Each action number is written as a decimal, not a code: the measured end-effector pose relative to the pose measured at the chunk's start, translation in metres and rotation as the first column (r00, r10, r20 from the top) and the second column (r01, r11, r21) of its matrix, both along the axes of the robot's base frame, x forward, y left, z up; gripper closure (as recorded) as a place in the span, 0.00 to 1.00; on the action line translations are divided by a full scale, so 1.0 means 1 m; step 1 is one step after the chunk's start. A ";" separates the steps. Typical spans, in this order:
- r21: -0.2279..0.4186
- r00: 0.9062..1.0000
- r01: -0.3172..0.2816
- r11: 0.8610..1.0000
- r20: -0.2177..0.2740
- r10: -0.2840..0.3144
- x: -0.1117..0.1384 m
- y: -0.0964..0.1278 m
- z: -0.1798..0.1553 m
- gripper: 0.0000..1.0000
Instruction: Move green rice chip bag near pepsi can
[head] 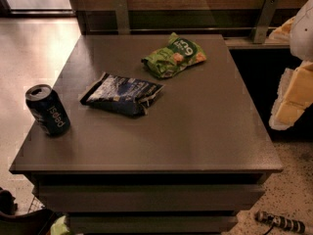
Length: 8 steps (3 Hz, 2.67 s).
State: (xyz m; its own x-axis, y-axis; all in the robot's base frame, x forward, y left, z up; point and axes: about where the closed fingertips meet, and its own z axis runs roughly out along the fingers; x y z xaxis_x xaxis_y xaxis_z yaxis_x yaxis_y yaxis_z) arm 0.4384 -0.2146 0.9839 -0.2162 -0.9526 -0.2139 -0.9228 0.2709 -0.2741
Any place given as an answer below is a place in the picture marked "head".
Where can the blue pepsi can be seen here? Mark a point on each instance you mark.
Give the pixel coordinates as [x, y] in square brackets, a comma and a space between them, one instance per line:
[46, 107]

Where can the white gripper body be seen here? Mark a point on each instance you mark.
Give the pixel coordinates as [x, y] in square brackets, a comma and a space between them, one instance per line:
[303, 33]

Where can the grey drawer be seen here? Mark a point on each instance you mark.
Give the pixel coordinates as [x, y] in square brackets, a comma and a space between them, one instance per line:
[150, 198]
[152, 224]

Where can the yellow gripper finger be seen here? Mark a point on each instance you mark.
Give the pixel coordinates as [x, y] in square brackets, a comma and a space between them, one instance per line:
[295, 95]
[282, 33]

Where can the lower grey drawer front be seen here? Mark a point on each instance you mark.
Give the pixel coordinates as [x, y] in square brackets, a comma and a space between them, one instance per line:
[152, 224]

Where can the dark chair at corner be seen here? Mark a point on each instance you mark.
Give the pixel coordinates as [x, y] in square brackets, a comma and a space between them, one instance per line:
[34, 223]

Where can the black white striped tool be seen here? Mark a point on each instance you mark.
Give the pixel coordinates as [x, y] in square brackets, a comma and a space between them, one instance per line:
[283, 223]

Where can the green item at bottom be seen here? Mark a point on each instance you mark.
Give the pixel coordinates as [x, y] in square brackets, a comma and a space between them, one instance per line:
[59, 227]

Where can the upper grey drawer front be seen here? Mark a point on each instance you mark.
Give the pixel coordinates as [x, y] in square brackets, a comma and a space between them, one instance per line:
[150, 198]

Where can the blue chip bag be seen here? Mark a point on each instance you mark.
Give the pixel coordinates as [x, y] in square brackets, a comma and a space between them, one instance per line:
[121, 95]

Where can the left metal wall bracket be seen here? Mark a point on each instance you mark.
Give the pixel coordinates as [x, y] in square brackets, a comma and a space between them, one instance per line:
[122, 16]

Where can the green rice chip bag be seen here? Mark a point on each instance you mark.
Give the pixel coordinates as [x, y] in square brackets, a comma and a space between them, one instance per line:
[179, 54]

